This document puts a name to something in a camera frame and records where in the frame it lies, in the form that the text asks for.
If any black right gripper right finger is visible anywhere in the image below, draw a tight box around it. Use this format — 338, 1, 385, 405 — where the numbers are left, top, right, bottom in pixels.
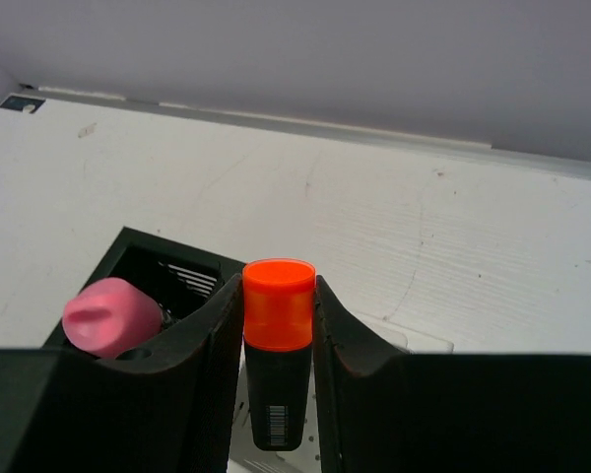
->
314, 281, 591, 472

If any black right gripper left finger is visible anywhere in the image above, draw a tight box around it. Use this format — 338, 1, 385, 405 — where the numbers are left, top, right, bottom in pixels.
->
0, 276, 243, 472

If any pink eraser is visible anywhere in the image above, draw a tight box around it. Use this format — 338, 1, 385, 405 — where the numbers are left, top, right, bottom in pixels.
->
61, 277, 164, 359

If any orange highlighter marker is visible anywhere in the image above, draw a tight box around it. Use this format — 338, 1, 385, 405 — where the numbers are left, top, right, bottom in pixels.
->
242, 258, 316, 451

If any black mesh organizer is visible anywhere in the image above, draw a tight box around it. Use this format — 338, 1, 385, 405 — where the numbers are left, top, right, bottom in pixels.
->
41, 228, 243, 373

